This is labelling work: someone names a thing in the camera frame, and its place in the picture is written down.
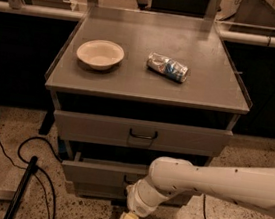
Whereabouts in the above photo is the grey drawer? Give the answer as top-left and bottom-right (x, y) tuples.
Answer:
(54, 110), (233, 157)
(62, 155), (149, 188)
(64, 178), (195, 211)

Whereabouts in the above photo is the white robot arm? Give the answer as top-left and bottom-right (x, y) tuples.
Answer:
(119, 157), (275, 219)

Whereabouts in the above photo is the grey drawer cabinet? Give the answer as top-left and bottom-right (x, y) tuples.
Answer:
(28, 0), (263, 219)

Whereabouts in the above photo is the black bar on floor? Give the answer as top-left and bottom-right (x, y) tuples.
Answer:
(3, 155), (37, 219)

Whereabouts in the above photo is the crushed silver blue can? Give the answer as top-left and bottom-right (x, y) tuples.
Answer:
(146, 52), (189, 83)

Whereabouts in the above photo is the white paper bowl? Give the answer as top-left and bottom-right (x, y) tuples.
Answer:
(76, 40), (125, 71)

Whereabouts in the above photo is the black cable left floor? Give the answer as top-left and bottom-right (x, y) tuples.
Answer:
(0, 112), (73, 219)

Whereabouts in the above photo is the white horizontal rail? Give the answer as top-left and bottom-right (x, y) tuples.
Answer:
(0, 2), (275, 48)

